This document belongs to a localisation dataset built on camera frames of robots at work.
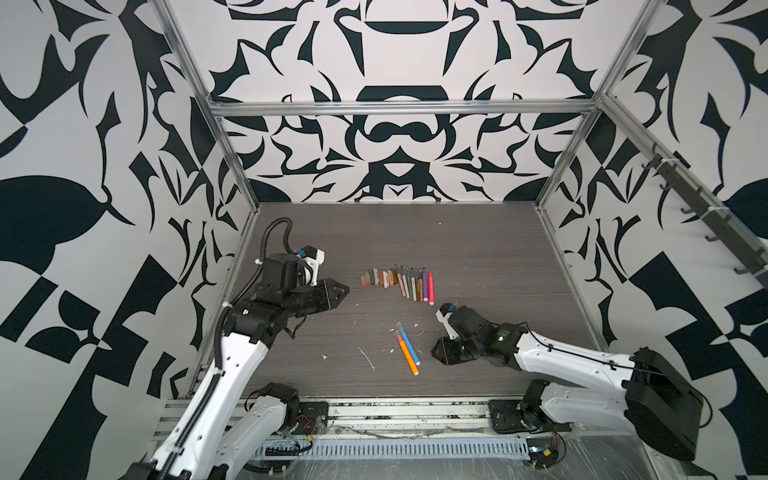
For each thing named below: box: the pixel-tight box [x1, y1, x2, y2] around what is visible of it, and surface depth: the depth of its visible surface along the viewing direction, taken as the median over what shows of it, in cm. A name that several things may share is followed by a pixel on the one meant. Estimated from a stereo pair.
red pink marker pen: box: [428, 271, 435, 306], surface depth 98 cm
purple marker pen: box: [422, 267, 428, 302], surface depth 99 cm
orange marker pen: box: [395, 329, 419, 376], surface depth 86 cm
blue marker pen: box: [396, 321, 421, 366], surface depth 87 cm
